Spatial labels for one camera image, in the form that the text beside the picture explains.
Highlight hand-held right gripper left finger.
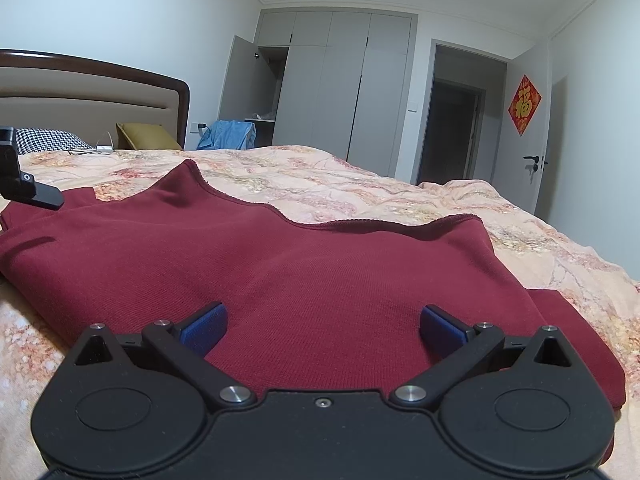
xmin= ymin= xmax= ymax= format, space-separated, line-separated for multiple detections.
xmin=65 ymin=301 xmax=259 ymax=411

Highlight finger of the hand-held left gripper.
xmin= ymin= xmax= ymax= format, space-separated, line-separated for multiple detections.
xmin=0 ymin=125 xmax=66 ymax=211

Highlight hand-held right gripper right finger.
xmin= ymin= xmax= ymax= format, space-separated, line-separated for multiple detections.
xmin=389 ymin=304 xmax=583 ymax=411

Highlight dark red sweater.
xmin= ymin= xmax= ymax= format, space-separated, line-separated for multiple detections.
xmin=0 ymin=159 xmax=626 ymax=411

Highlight black white houndstooth pillow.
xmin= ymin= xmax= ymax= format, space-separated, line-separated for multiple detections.
xmin=14 ymin=127 xmax=96 ymax=153

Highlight brown padded headboard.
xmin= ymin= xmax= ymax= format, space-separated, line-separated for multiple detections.
xmin=0 ymin=49 xmax=191 ymax=152

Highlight olive green pillow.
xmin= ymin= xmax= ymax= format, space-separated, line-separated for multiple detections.
xmin=116 ymin=122 xmax=183 ymax=152

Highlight floral beige blanket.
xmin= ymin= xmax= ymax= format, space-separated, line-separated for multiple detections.
xmin=0 ymin=145 xmax=640 ymax=480

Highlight white room door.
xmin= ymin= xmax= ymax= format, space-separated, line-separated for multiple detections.
xmin=492 ymin=37 xmax=568 ymax=218

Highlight blue garment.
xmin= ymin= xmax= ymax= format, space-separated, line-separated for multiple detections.
xmin=196 ymin=120 xmax=257 ymax=151

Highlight grey wardrobe door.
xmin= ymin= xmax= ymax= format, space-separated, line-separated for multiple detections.
xmin=217 ymin=35 xmax=261 ymax=123

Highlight red diamond door decoration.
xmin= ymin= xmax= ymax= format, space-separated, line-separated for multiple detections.
xmin=508 ymin=74 xmax=542 ymax=137

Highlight grey built-in wardrobe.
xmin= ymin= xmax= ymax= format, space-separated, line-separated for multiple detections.
xmin=217 ymin=7 xmax=418 ymax=186

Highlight white charger with cable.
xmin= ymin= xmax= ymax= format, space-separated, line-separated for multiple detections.
xmin=70 ymin=131 xmax=115 ymax=155

